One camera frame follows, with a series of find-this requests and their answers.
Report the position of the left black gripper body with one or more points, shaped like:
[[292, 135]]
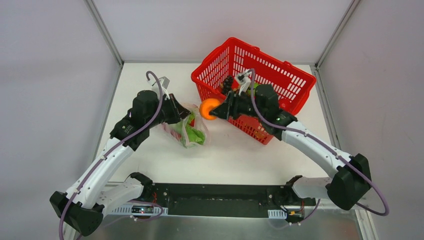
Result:
[[177, 110]]

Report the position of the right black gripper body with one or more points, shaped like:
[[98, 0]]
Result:
[[230, 108]]

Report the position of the orange fruit toy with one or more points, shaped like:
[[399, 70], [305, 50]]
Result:
[[207, 106]]

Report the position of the clear zip top bag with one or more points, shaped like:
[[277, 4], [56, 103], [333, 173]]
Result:
[[198, 122]]

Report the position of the napa cabbage toy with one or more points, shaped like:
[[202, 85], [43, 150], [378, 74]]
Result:
[[188, 135]]

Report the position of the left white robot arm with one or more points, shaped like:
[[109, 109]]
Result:
[[96, 179]]

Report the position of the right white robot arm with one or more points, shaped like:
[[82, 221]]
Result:
[[324, 159]]

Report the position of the black grape bunch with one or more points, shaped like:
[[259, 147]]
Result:
[[226, 85]]

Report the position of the red plastic shopping basket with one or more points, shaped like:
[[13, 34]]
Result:
[[234, 56]]

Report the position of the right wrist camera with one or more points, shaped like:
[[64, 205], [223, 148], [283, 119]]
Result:
[[244, 80]]

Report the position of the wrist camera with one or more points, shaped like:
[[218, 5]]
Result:
[[164, 82], [244, 80]]

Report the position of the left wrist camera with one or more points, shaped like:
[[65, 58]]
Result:
[[164, 82]]

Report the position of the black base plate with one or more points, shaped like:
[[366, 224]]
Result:
[[223, 200]]

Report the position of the aluminium frame rail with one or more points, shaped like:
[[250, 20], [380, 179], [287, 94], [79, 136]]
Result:
[[240, 201]]

